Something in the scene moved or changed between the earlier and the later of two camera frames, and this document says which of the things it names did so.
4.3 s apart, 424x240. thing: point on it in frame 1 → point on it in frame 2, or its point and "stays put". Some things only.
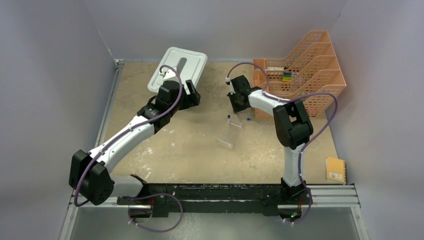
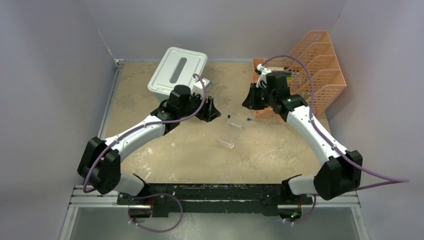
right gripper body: x=237 y=105 → x=259 y=97
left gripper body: x=187 y=100 → x=204 y=113
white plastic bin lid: x=176 y=64 stays put
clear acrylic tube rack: x=230 y=133 stays put
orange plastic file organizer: x=310 y=75 stays put
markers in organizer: x=287 y=76 stays put
